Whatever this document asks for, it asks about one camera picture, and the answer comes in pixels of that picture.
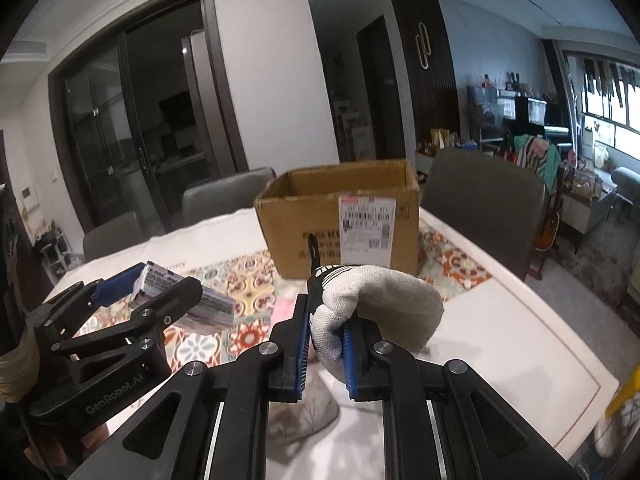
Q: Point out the dark framed glass sliding door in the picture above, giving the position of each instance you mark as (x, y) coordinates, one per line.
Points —
(145, 110)

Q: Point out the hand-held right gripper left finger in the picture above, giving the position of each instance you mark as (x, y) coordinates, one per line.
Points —
(301, 355)

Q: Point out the dark wooden door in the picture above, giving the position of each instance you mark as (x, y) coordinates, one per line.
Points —
(380, 90)

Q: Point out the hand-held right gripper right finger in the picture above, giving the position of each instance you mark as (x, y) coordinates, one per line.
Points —
(350, 365)

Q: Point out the black striped cloth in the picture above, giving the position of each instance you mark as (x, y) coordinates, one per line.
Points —
(313, 260)

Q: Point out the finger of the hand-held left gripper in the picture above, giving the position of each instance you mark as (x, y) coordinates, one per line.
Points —
(117, 287)
(165, 305)

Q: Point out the window with hanging laundry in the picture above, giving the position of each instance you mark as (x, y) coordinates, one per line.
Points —
(605, 95)

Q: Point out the white branch print pouch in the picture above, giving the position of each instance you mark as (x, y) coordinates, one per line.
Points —
(305, 410)

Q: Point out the brown cardboard box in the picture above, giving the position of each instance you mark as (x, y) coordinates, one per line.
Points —
(320, 220)

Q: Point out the pink fluffy cloth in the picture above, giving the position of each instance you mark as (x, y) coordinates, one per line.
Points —
(282, 311)

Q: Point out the hallway storage rack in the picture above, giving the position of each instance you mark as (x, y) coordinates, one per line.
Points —
(355, 130)

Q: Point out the yellow object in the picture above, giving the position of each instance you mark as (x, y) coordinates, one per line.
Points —
(625, 400)

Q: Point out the small white shelf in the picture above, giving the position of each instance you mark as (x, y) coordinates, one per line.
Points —
(60, 255)

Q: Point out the low cabinet with snacks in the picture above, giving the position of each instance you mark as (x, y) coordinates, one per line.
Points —
(587, 195)

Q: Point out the pocket tissue pack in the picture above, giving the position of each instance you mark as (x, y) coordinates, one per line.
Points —
(210, 307)

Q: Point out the white wall intercom panel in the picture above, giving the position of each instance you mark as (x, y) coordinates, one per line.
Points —
(30, 197)

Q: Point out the dark grey dining chair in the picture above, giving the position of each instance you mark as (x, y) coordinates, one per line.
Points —
(490, 210)

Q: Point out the person's left hand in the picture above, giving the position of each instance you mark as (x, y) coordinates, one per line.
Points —
(60, 445)

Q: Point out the patterned tile print tablecloth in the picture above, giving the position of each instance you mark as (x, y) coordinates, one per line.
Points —
(245, 280)

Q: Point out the striped and green hanging clothes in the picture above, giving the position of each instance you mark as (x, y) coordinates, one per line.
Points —
(537, 157)

